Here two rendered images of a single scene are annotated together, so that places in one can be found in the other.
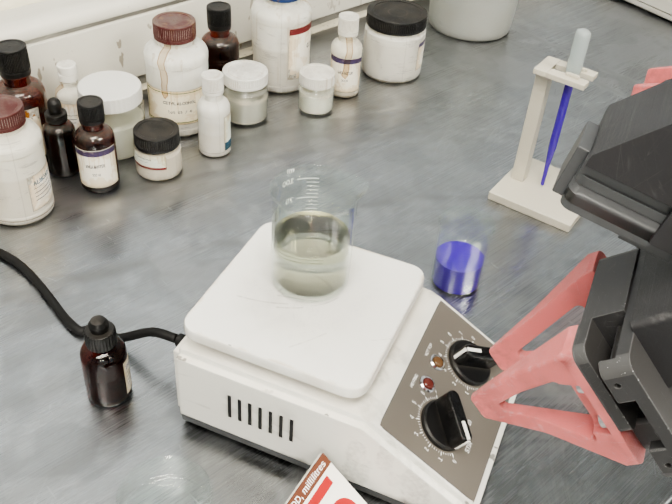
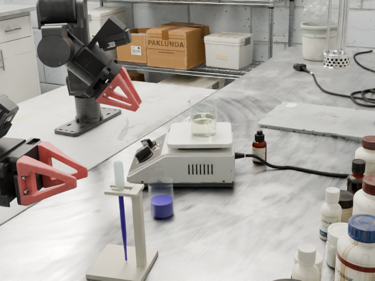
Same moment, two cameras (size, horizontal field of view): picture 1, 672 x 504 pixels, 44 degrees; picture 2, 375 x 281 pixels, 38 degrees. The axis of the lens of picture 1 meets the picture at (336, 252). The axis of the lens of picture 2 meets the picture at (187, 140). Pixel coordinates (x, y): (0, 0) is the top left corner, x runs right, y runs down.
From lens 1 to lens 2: 133 cm
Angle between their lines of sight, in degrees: 117
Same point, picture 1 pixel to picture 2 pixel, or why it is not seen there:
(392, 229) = (202, 224)
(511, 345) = (134, 101)
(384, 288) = (178, 137)
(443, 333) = (156, 153)
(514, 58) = not seen: outside the picture
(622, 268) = (112, 67)
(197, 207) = (299, 209)
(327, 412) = not seen: hidden behind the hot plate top
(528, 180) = (135, 263)
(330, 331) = (188, 128)
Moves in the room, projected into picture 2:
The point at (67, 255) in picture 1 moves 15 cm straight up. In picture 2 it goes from (323, 182) to (328, 105)
